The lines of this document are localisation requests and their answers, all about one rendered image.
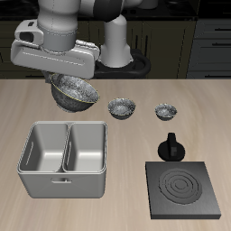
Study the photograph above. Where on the large grey speckled bowl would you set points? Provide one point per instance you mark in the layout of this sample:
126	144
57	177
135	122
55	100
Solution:
73	94

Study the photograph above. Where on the white two-bin basket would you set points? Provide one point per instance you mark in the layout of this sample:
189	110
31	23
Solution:
63	159

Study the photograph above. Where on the small grey speckled bowl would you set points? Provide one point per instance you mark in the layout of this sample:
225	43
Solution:
165	111

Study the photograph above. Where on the dark grey stove plate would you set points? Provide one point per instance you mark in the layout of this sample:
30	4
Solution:
180	189

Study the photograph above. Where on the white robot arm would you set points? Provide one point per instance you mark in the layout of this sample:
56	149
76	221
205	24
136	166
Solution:
58	24

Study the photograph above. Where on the flat black base plate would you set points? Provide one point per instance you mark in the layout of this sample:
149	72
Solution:
141	64

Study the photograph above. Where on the medium grey speckled bowl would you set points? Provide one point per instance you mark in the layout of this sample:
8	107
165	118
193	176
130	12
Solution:
121	107

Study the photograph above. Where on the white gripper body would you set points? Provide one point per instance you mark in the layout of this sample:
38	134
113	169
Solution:
54	60

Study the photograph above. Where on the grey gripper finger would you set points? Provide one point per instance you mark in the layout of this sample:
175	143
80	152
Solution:
48	77

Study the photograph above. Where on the round black knob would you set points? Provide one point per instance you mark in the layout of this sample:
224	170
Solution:
171	149

